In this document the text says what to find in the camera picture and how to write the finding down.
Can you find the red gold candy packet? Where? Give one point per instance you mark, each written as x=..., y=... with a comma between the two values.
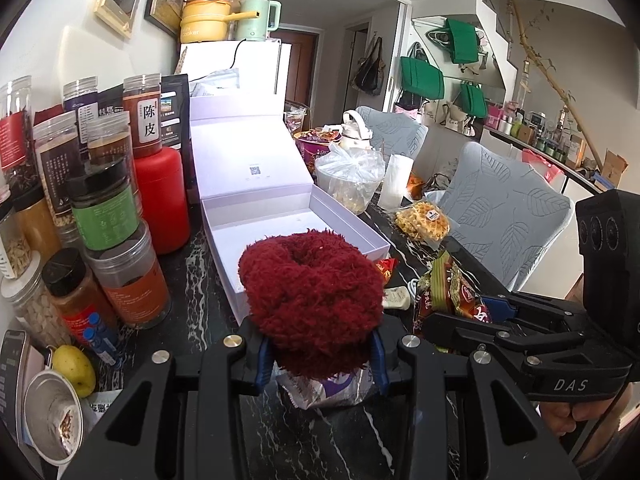
x=386, y=267

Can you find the white kettle with handle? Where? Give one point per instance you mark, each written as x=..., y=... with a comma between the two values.
x=355, y=133

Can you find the orange label clear jar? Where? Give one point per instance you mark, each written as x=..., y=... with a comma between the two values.
x=131, y=277

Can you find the silver purple snack packet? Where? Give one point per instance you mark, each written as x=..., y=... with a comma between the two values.
x=338, y=390

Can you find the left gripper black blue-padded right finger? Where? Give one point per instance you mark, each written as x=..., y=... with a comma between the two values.
x=464, y=416

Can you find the open lavender gift box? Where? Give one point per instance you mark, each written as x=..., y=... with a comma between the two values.
x=253, y=183

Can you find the grey leaf-pattern chair far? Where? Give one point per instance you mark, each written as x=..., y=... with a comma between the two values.
x=393, y=134

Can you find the black printed snack bag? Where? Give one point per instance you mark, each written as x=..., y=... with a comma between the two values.
x=174, y=111

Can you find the green tote bag left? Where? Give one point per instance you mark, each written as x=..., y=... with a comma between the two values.
x=420, y=77

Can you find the dark red fluffy scrunchie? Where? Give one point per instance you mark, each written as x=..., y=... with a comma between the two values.
x=316, y=297

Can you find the jar with chenpi label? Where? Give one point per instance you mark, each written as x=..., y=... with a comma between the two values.
x=141, y=99

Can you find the green label black-lid jar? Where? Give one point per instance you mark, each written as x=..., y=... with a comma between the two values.
x=103, y=203

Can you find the cream lotion tube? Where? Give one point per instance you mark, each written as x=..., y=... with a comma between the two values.
x=396, y=298

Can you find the purple instant noodle bowl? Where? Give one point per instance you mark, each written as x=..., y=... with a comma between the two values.
x=315, y=143

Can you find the bowl in clear plastic bag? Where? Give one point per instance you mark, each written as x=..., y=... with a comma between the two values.
x=350, y=175

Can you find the clear jar of seeds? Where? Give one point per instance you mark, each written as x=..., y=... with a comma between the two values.
x=33, y=309

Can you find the green tote bag top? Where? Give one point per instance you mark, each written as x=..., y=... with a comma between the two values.
x=457, y=38

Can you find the black hanging handbag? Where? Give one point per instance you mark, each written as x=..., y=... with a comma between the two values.
x=369, y=76

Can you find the green tote bag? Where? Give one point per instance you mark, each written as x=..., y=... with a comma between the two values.
x=471, y=100
x=420, y=77
x=457, y=38

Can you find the white refrigerator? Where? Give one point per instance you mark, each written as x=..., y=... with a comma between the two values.
x=253, y=66

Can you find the red plastic bottle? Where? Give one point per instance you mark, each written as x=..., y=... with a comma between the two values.
x=165, y=208

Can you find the yellow framed wall panel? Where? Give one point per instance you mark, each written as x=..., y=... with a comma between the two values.
x=117, y=14

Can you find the spice jar black lid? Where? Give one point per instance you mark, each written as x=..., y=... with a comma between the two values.
x=75, y=293

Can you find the green red snack packet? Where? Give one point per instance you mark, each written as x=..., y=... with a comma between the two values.
x=445, y=289

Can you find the green tote bag right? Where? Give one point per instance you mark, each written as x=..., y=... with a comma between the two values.
x=471, y=100

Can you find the grey leaf-pattern chair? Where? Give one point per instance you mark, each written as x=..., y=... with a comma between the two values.
x=393, y=134
x=505, y=214

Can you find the mint green kettle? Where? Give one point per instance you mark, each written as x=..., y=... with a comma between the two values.
x=265, y=19

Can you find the yellow enamel pot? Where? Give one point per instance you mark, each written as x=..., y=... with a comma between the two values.
x=209, y=20

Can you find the bag of fried snacks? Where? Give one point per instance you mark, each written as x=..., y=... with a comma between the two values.
x=423, y=222

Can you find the metal lined paper cup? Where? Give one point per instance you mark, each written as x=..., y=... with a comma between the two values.
x=53, y=418

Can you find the grey leaf-pattern chair near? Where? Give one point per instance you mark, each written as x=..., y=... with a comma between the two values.
x=505, y=214

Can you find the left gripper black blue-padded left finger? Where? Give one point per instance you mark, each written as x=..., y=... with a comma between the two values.
x=181, y=419

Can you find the person's hand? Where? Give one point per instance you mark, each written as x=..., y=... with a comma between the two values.
x=562, y=418

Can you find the yellow lemon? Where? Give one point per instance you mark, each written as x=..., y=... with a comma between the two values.
x=74, y=365

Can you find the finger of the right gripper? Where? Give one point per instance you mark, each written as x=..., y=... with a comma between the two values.
x=534, y=310
x=526, y=339

